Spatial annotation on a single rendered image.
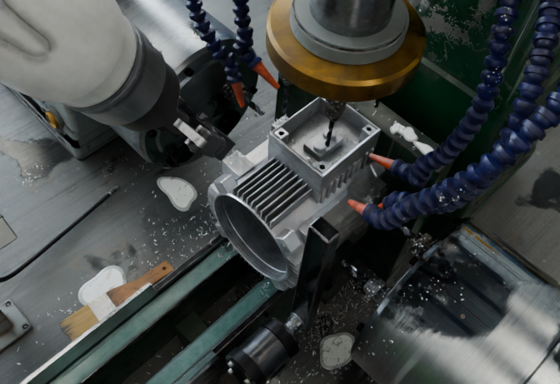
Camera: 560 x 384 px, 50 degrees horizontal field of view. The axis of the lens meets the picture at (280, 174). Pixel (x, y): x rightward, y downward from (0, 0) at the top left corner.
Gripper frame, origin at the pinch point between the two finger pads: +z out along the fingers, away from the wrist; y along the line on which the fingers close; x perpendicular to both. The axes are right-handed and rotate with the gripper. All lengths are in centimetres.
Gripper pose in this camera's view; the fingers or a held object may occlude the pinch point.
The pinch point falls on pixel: (213, 142)
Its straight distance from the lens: 75.3
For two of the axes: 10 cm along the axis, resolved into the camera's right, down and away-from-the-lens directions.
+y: -6.9, -6.2, 3.7
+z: 3.0, 2.2, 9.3
